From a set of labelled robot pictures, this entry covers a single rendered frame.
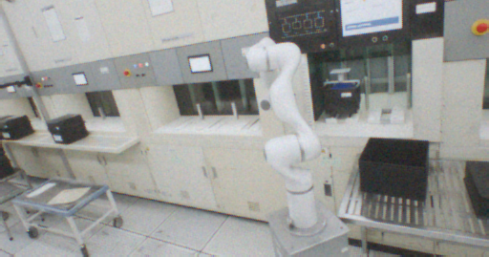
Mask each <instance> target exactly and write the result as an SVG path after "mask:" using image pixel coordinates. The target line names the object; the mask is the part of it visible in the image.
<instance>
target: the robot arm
mask: <svg viewBox="0 0 489 257"><path fill-rule="evenodd" d="M244 61H245V64H246V67H247V68H248V69H249V70H250V71H251V72H260V76H261V84H262V86H263V87H264V88H266V89H268V90H269V93H268V94H267V95H266V96H264V97H263V98H261V99H260V101H259V106H260V108H261V110H262V111H265V112H268V111H271V110H273V111H274V113H275V115H276V117H277V118H278V119H280V120H281V121H282V122H284V123H287V124H288V125H290V126H292V127H293V128H294V130H295V131H296V133H295V134H293V135H285V136H282V137H279V138H276V139H270V140H269V141H268V142H266V143H265V147H264V155H265V159H266V162H267V163H268V165H269V166H271V167H272V169H274V170H275V171H277V172H278V173H280V174H281V175H282V177H283V179H284V181H285V189H286V194H287V202H288V213H287V214H285V217H284V219H283V223H284V227H285V230H287V231H288V233H290V234H293V235H296V236H299V237H309V236H312V235H315V234H318V233H320V231H322V230H324V227H325V226H326V217H325V215H324V213H323V212H322V211H320V210H318V209H316V201H315V195H314V188H313V182H312V175H311V173H310V171H308V170H307V169H305V168H303V167H300V166H292V164H294V163H298V162H306V161H312V160H314V159H317V158H318V157H319V156H320V154H321V151H322V145H321V142H320V139H319V138H318V137H317V135H316V134H315V132H314V131H312V129H311V127H309V126H308V124H307V123H306V122H305V120H304V119H303V117H302V116H301V115H300V111H299V109H298V107H297V104H296V98H295V95H294V92H293V88H292V79H293V76H294V75H295V73H296V70H297V68H298V67H299V65H300V64H301V51H300V48H298V47H297V46H296V44H292V43H282V44H275V42H274V41H273V40H272V39H270V38H268V37H266V38H264V39H262V40H261V41H260V43H258V44H255V45H254V46H253V47H252V48H250V49H249V51H248V52H247V53H246V56H245V59H244ZM277 69H280V70H281V73H280V75H279V76H278V77H277Z"/></svg>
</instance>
